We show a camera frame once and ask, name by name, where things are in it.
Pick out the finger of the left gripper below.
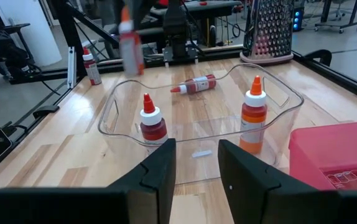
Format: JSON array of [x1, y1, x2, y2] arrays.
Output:
[[134, 0, 154, 30]]

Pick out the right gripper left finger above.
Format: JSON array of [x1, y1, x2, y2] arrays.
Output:
[[0, 138, 177, 224]]

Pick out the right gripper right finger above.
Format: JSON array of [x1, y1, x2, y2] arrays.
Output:
[[218, 139, 357, 224]]

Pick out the orange food colouring bottle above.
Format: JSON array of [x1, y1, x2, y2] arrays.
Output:
[[239, 75, 269, 156], [118, 4, 145, 77]]

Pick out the dark red food colouring bottle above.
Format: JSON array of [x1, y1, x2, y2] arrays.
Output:
[[139, 93, 169, 153], [170, 73, 217, 95], [81, 46, 103, 86]]

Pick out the clear plastic bin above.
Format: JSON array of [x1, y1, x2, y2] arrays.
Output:
[[97, 63, 305, 184]]

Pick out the pink plastic bin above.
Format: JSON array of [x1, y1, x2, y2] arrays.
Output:
[[288, 120, 357, 191]]

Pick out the metal box grater pink trim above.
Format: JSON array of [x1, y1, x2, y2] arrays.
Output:
[[239, 0, 296, 65]]

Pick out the black table clamp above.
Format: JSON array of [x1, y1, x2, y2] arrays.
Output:
[[302, 49, 333, 68], [32, 105, 60, 119]]

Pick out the black computer tower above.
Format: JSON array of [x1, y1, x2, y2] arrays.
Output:
[[292, 6, 305, 32]]

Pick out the silver aluminium bracket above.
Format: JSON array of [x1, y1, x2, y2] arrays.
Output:
[[67, 46, 77, 90]]

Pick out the black wheeled desk frame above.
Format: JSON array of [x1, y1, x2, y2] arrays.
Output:
[[313, 0, 357, 34]]

